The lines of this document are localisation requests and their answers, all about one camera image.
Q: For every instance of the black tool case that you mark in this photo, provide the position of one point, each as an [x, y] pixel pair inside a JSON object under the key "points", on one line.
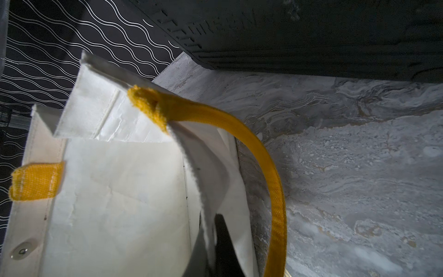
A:
{"points": [[380, 40]]}

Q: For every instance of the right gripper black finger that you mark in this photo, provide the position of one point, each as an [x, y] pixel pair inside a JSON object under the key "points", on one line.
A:
{"points": [[226, 263]]}

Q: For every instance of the white pouch with yellow handles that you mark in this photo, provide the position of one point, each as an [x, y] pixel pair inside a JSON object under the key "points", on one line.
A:
{"points": [[126, 181]]}

